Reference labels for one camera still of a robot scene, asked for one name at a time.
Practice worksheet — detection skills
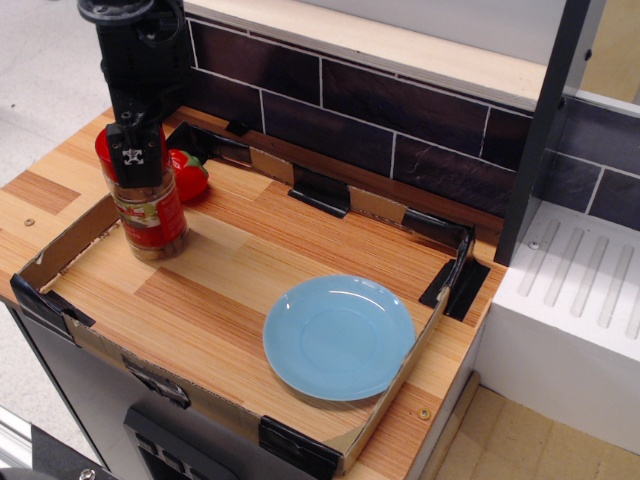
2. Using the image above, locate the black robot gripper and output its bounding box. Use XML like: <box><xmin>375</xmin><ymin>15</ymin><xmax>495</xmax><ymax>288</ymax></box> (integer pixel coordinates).
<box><xmin>95</xmin><ymin>9</ymin><xmax>189</xmax><ymax>188</ymax></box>

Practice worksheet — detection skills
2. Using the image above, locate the red-capped basil spice bottle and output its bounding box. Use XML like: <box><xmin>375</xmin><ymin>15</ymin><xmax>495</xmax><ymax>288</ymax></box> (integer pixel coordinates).
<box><xmin>95</xmin><ymin>130</ymin><xmax>188</xmax><ymax>261</ymax></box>

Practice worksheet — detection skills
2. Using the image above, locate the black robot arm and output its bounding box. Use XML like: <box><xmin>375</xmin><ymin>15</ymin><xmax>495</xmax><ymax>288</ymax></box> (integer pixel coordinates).
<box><xmin>77</xmin><ymin>0</ymin><xmax>190</xmax><ymax>188</ymax></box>

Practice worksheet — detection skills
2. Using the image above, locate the brown cardboard fence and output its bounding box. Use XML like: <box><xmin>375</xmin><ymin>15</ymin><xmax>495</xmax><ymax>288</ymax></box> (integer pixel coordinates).
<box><xmin>1</xmin><ymin>115</ymin><xmax>505</xmax><ymax>479</ymax></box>

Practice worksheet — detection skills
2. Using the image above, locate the red toy tomato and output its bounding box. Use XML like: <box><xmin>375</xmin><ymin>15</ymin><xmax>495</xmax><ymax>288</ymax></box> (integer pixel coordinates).
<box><xmin>169</xmin><ymin>149</ymin><xmax>209</xmax><ymax>202</ymax></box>

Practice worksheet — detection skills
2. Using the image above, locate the light blue ceramic plate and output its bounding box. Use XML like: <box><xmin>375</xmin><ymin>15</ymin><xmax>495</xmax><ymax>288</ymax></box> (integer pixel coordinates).
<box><xmin>263</xmin><ymin>275</ymin><xmax>415</xmax><ymax>401</ymax></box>

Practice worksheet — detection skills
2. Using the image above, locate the black control panel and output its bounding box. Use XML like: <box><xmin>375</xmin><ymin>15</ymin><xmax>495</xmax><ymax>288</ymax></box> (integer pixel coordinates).
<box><xmin>123</xmin><ymin>405</ymin><xmax>241</xmax><ymax>480</ymax></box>

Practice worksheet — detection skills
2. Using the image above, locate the white ribbed drainer board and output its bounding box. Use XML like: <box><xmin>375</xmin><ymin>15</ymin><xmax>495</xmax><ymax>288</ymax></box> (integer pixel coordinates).
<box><xmin>475</xmin><ymin>202</ymin><xmax>639</xmax><ymax>452</ymax></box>

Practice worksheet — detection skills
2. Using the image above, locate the dark grey shelf post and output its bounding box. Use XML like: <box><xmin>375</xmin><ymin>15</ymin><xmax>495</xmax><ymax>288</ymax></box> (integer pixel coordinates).
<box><xmin>494</xmin><ymin>1</ymin><xmax>590</xmax><ymax>266</ymax></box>

